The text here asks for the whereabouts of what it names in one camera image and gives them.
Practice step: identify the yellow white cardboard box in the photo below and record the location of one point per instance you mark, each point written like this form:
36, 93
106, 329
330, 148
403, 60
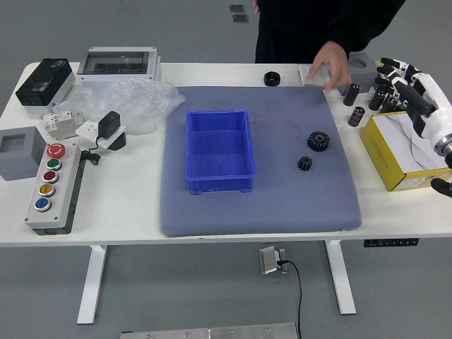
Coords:
383, 152

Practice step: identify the person's right hand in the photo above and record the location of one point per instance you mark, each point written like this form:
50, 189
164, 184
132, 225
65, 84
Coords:
256, 5

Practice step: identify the dark floor plate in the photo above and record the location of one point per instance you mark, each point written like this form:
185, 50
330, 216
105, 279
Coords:
240, 18
236, 8

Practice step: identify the person's left forearm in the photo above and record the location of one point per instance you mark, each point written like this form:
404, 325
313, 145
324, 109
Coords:
356, 31

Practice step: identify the silver floor socket box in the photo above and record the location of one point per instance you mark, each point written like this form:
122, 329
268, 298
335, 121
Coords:
268, 261

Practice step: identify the white wall switch plate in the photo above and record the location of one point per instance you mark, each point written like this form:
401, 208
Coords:
304, 76

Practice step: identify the grey block with round hole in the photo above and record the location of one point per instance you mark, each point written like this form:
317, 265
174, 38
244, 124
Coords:
363, 70

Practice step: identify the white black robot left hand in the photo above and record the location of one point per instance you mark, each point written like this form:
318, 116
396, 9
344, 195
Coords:
441, 185

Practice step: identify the dark brown capacitor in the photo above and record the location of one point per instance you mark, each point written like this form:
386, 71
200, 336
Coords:
376, 102
356, 116
351, 94
390, 105

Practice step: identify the grey block with square hole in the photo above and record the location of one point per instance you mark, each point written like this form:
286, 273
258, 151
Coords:
17, 166

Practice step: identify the black table control panel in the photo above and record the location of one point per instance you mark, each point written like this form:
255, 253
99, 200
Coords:
388, 243

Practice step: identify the grey-blue padded mat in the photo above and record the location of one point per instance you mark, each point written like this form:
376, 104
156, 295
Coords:
265, 205

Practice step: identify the person's left hand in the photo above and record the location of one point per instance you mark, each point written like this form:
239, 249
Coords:
330, 67

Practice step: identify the small black gear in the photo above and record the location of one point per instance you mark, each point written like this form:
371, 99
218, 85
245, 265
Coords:
305, 163

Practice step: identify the grey distribution box clear window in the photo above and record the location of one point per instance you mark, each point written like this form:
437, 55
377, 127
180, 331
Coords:
116, 76

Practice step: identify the black power adapter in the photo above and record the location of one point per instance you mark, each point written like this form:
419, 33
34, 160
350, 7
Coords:
108, 123

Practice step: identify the grey five-button control station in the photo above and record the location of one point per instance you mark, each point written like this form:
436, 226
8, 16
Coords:
42, 219

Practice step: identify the black socket base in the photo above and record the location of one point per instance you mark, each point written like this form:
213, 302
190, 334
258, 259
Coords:
120, 141

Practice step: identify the grey metal base plate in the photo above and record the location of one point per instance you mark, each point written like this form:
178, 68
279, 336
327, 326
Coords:
212, 332

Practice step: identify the white socket plate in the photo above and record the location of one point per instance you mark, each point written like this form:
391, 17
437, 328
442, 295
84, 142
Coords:
86, 130

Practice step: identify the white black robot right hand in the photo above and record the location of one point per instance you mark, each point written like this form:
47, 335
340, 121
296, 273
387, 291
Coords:
439, 118

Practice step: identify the big black gear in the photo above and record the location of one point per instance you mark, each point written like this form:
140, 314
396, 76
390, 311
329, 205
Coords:
318, 141

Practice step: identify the black-lidded white enclosure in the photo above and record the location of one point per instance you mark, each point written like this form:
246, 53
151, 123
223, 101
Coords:
42, 84

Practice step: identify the clear plastic bag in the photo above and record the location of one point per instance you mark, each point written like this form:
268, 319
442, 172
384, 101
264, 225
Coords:
141, 102

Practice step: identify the grey metal mounting rail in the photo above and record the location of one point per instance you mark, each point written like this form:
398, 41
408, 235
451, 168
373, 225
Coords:
65, 130

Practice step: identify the white circuit breaker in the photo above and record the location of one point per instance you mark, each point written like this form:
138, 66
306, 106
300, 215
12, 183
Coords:
56, 120

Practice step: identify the blue plastic box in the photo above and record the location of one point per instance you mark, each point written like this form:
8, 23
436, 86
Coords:
219, 148

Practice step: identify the white table leg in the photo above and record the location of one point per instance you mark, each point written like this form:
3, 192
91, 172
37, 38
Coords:
92, 282
340, 282

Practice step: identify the person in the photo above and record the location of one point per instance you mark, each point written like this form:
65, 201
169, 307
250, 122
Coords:
300, 28

